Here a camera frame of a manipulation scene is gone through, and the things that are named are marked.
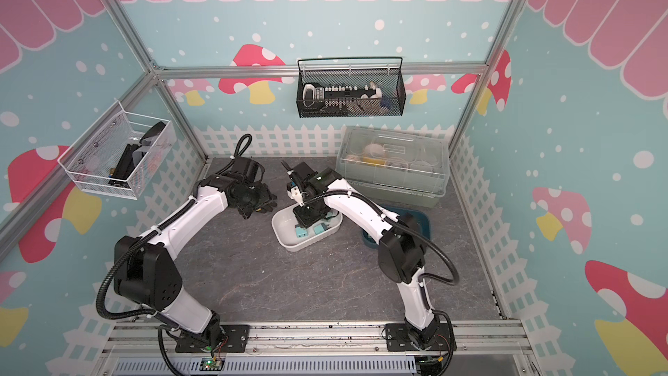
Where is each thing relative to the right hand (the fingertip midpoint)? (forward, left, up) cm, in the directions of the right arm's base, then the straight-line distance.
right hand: (305, 220), depth 84 cm
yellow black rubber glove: (+2, +12, +9) cm, 15 cm away
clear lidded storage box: (+20, -37, +2) cm, 42 cm away
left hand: (+6, +14, +1) cm, 16 cm away
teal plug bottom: (+2, +4, -11) cm, 12 cm away
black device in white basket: (+5, +48, +21) cm, 53 cm away
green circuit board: (-37, +24, -13) cm, 46 cm away
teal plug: (+3, -3, -10) cm, 11 cm away
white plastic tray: (+4, +10, -13) cm, 17 cm away
